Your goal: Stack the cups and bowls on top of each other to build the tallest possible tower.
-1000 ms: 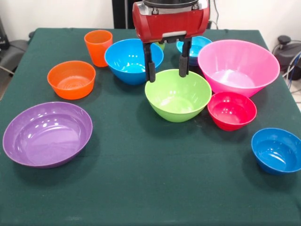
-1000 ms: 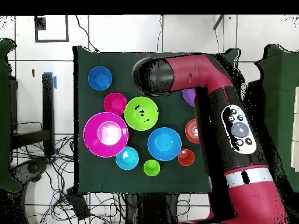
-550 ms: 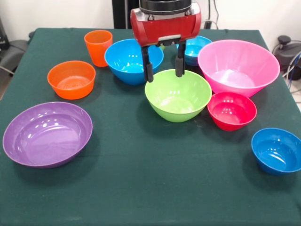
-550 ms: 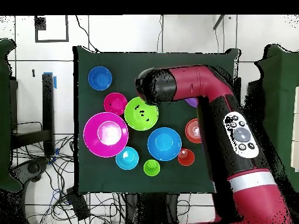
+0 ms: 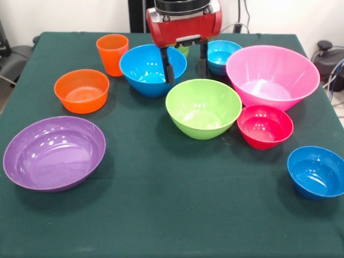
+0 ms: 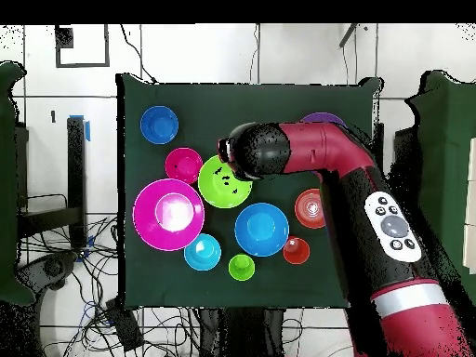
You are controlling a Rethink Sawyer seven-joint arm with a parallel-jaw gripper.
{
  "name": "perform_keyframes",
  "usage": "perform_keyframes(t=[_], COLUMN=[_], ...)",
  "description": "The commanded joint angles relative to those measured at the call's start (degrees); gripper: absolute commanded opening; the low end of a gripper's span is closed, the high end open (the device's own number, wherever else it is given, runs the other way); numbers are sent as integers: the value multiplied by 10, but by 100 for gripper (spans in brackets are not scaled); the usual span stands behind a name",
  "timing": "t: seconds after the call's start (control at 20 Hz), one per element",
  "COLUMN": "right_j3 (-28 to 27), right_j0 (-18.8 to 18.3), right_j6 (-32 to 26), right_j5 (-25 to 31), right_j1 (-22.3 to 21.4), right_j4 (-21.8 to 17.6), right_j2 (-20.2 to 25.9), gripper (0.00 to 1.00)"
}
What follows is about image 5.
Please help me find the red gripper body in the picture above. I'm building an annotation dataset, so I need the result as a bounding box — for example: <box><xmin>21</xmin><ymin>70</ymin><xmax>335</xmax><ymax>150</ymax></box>
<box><xmin>146</xmin><ymin>8</ymin><xmax>223</xmax><ymax>49</ymax></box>

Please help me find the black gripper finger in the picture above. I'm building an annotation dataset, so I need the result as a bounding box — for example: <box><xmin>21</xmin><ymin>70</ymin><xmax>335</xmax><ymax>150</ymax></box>
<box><xmin>197</xmin><ymin>42</ymin><xmax>209</xmax><ymax>79</ymax></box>
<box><xmin>159</xmin><ymin>47</ymin><xmax>176</xmax><ymax>86</ymax></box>

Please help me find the small ribbed cyan bowl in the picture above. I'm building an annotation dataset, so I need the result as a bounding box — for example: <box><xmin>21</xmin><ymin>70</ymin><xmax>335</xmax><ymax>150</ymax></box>
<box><xmin>206</xmin><ymin>40</ymin><xmax>243</xmax><ymax>76</ymax></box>

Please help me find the green cup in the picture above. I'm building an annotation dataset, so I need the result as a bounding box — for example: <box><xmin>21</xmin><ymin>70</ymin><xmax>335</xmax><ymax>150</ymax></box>
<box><xmin>171</xmin><ymin>45</ymin><xmax>190</xmax><ymax>59</ymax></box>

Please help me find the large light blue bowl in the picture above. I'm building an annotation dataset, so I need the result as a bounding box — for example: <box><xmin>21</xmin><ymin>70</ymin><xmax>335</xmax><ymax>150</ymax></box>
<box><xmin>119</xmin><ymin>44</ymin><xmax>188</xmax><ymax>98</ymax></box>

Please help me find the green bowl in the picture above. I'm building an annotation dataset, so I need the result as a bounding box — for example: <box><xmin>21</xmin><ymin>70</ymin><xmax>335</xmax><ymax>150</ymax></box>
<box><xmin>165</xmin><ymin>78</ymin><xmax>243</xmax><ymax>140</ymax></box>

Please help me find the orange cup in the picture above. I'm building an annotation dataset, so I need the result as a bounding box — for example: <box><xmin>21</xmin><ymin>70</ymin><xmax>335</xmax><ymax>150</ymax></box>
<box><xmin>96</xmin><ymin>33</ymin><xmax>130</xmax><ymax>77</ymax></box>

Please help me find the large pink bowl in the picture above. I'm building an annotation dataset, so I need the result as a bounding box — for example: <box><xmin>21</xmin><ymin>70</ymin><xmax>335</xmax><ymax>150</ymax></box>
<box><xmin>225</xmin><ymin>45</ymin><xmax>321</xmax><ymax>112</ymax></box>

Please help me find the red bowl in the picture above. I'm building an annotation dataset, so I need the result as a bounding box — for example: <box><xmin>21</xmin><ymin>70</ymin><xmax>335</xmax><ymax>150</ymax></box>
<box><xmin>236</xmin><ymin>104</ymin><xmax>294</xmax><ymax>151</ymax></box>

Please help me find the orange bowl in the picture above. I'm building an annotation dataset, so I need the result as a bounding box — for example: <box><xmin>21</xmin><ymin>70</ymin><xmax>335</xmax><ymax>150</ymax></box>
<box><xmin>54</xmin><ymin>69</ymin><xmax>110</xmax><ymax>114</ymax></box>

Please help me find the dark green tablecloth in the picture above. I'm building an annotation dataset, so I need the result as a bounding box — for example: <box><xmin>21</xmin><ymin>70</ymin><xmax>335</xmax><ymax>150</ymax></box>
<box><xmin>0</xmin><ymin>31</ymin><xmax>344</xmax><ymax>258</ymax></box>

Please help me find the black floor stand base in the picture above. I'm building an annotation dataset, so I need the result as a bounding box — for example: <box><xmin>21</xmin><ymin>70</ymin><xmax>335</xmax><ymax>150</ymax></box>
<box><xmin>311</xmin><ymin>40</ymin><xmax>344</xmax><ymax>81</ymax></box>
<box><xmin>0</xmin><ymin>20</ymin><xmax>34</xmax><ymax>84</ymax></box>

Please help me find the purple bowl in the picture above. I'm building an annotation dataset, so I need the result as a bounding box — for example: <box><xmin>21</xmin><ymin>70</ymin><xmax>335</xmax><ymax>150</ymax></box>
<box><xmin>2</xmin><ymin>116</ymin><xmax>107</xmax><ymax>193</ymax></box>

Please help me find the small dark blue bowl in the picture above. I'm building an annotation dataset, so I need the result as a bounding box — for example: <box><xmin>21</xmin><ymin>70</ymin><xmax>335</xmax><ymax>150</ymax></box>
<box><xmin>286</xmin><ymin>146</ymin><xmax>344</xmax><ymax>200</ymax></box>

